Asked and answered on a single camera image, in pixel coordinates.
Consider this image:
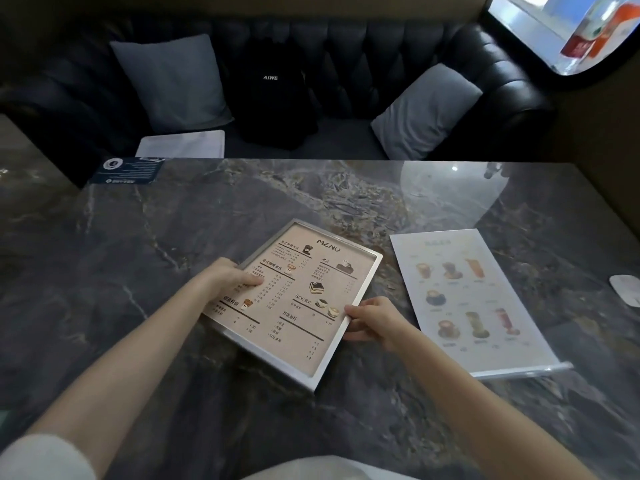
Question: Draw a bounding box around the person's right hand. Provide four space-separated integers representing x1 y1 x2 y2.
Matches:
344 296 417 353

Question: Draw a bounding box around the person's left hand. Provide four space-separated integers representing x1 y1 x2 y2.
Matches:
192 257 265 316

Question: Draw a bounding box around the silver framed beige menu board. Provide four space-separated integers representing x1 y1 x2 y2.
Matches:
201 218 384 392

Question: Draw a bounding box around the person's right forearm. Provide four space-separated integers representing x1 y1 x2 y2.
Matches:
395 322 597 480

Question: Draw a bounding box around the person's left forearm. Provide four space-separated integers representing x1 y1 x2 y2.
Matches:
22 285 207 448

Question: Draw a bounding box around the white drinks menu acrylic stand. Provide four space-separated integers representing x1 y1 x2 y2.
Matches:
389 229 574 381

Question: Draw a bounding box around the white sheet on sofa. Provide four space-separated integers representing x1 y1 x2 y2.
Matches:
135 130 226 159

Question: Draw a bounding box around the person's white clothing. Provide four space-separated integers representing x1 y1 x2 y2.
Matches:
247 456 428 480

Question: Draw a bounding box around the dark blue table sticker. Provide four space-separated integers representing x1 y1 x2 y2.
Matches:
87 156 165 187

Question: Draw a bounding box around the black backpack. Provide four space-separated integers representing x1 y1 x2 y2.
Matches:
227 41 321 151

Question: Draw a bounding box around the light grey cushion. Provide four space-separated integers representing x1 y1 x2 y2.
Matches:
370 63 484 161

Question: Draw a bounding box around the large grey square cushion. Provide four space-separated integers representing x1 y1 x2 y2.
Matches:
109 34 235 136

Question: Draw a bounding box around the black tufted leather sofa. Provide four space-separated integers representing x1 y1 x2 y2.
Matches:
0 17 559 188

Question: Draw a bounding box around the small white object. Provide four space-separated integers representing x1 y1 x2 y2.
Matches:
608 275 640 309

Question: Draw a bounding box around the person's white sleeve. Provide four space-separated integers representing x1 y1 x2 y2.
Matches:
0 433 84 480

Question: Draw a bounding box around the black framed window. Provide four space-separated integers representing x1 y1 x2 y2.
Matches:
479 0 640 91

